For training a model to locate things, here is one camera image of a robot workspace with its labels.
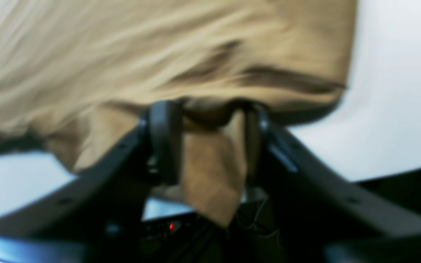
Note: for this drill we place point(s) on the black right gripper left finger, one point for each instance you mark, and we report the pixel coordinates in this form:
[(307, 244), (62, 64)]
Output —
[(97, 216)]

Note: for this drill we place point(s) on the black power strip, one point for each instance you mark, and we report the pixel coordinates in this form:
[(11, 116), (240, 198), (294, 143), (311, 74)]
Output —
[(162, 228)]

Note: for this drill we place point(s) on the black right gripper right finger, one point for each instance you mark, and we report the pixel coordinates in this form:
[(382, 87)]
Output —
[(322, 217)]

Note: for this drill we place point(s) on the brown t-shirt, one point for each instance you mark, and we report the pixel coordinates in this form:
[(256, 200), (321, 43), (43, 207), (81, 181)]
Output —
[(76, 74)]

